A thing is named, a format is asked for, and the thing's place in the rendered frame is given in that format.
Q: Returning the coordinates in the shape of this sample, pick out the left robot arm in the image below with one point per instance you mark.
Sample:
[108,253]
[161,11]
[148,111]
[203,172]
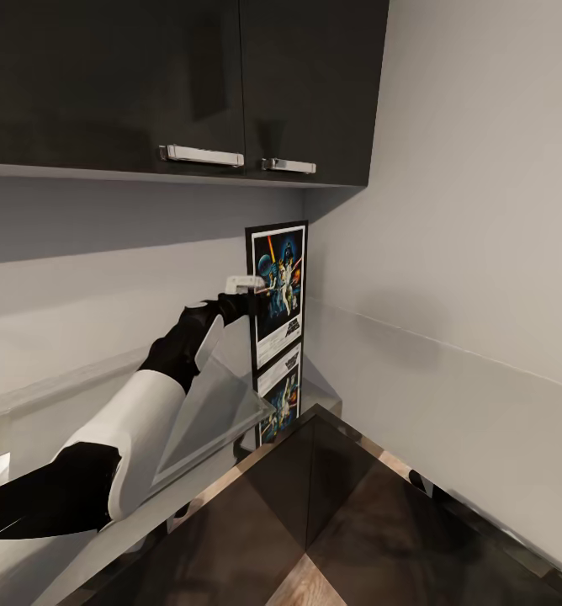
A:
[105,470]

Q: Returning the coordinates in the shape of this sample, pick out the poster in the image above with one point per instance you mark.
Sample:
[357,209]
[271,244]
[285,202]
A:
[278,253]

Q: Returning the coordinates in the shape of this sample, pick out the drop in sink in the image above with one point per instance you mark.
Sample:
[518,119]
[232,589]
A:
[218,408]

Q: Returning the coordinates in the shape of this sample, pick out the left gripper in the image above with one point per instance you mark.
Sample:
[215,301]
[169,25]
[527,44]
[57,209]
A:
[246,303]

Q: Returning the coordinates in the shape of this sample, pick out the cabinet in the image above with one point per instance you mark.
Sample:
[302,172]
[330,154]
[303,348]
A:
[261,93]

